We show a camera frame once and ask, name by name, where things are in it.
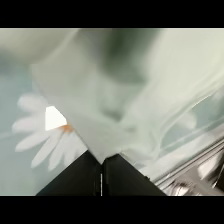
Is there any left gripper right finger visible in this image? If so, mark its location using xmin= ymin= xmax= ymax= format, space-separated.
xmin=101 ymin=153 xmax=167 ymax=197

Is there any silver frame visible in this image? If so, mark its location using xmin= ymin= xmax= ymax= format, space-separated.
xmin=153 ymin=137 xmax=224 ymax=197

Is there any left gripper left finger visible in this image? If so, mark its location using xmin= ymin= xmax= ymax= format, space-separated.
xmin=36 ymin=149 xmax=102 ymax=197

